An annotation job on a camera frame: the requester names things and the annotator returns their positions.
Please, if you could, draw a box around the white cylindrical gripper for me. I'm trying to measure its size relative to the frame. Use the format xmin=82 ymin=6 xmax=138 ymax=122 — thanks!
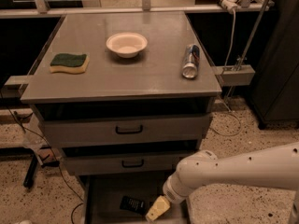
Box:
xmin=146 ymin=175 xmax=189 ymax=222

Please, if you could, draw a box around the black rxbar chocolate wrapper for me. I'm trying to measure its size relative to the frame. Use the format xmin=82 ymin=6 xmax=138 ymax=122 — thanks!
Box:
xmin=120 ymin=196 xmax=146 ymax=215

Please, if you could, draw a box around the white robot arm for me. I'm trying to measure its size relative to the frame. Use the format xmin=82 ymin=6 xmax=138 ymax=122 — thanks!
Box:
xmin=146 ymin=142 xmax=299 ymax=222

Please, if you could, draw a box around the grey middle drawer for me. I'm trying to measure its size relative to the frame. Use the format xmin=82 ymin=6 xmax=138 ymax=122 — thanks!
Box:
xmin=63 ymin=150 xmax=195 ymax=175

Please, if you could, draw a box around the grey open bottom drawer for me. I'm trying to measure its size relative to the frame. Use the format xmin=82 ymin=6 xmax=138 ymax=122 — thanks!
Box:
xmin=83 ymin=171 xmax=191 ymax=224

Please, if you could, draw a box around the grey top drawer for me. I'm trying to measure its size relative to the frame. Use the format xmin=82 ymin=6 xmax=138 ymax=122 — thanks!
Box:
xmin=40 ymin=114 xmax=211 ymax=147

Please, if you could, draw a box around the grey drawer cabinet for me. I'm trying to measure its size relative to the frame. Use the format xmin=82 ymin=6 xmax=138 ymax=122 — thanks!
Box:
xmin=20 ymin=11 xmax=223 ymax=224

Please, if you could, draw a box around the black clamp tool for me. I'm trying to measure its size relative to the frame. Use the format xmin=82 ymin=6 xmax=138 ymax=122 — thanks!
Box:
xmin=23 ymin=147 xmax=60 ymax=189

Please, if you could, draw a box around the silver blue drink can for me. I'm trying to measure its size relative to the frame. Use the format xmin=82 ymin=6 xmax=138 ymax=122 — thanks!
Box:
xmin=181 ymin=44 xmax=200 ymax=79

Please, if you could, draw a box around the dark side cabinet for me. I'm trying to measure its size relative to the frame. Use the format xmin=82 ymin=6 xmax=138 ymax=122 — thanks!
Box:
xmin=248 ymin=0 xmax=299 ymax=130

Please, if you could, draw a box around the white paper bowl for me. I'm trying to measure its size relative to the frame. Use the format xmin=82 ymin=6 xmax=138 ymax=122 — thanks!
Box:
xmin=106 ymin=33 xmax=148 ymax=58

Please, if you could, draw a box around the green yellow sponge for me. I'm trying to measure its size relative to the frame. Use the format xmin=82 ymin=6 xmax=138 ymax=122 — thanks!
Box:
xmin=50 ymin=53 xmax=89 ymax=74

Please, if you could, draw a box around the black floor cable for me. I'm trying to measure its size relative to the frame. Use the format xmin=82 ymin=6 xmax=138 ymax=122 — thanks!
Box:
xmin=0 ymin=91 xmax=85 ymax=224

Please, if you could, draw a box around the grey metal bracket block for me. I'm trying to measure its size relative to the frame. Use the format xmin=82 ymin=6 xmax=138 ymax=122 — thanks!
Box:
xmin=212 ymin=65 xmax=255 ymax=87

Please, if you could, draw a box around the white power cable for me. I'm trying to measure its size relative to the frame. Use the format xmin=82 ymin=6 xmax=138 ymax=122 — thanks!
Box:
xmin=209 ymin=8 xmax=243 ymax=138

